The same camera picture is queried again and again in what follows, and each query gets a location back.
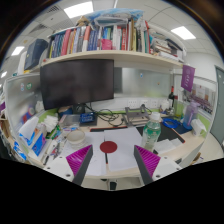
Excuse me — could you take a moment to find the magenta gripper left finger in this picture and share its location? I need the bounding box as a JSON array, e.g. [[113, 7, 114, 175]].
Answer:
[[66, 145, 93, 185]]

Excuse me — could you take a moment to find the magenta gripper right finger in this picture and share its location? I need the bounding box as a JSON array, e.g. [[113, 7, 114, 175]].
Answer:
[[134, 145, 160, 185]]

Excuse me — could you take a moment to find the clear plastic water bottle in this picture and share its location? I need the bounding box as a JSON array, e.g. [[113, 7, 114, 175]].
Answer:
[[141, 112, 161, 152]]

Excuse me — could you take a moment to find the purple water jug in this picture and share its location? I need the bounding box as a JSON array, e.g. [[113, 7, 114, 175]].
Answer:
[[183, 101, 199, 130]]

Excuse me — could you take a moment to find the white paper sheet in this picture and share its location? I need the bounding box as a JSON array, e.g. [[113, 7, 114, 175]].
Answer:
[[104, 127, 142, 172]]

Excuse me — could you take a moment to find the white ceramic bowl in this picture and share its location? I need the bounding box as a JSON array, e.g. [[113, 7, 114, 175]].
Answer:
[[67, 130, 85, 145]]

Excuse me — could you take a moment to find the dark red round coaster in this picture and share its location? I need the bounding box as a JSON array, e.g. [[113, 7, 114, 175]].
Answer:
[[100, 141, 117, 153]]

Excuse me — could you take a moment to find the blue electronic box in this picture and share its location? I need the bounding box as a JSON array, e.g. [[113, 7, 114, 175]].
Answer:
[[80, 112, 97, 126]]

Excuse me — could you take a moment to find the grey metal stand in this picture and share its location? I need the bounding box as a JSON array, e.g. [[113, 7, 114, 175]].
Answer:
[[125, 104, 149, 126]]

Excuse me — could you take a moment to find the dark wine bottle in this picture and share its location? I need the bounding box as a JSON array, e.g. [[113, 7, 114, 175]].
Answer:
[[168, 86, 175, 107]]

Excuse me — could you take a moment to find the black computer monitor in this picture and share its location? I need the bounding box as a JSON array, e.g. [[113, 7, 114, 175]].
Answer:
[[40, 59, 114, 110]]

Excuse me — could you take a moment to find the purple hanging banner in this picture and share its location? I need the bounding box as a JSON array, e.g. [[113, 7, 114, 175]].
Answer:
[[181, 65, 195, 91]]

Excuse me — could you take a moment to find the stack of books right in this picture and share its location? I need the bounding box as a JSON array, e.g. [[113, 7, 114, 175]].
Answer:
[[149, 29, 184, 62]]

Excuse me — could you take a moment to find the dark blue binder box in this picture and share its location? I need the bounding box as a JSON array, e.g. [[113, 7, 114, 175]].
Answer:
[[24, 39, 48, 70]]

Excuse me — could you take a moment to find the row of colourful books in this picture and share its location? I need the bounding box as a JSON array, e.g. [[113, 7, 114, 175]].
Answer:
[[47, 18, 151, 59]]

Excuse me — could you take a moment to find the black cable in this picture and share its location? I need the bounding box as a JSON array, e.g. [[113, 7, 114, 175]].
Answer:
[[85, 103, 126, 128]]

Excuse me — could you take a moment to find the white wall shelf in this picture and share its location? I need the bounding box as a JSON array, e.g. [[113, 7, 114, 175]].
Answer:
[[32, 50, 183, 72]]

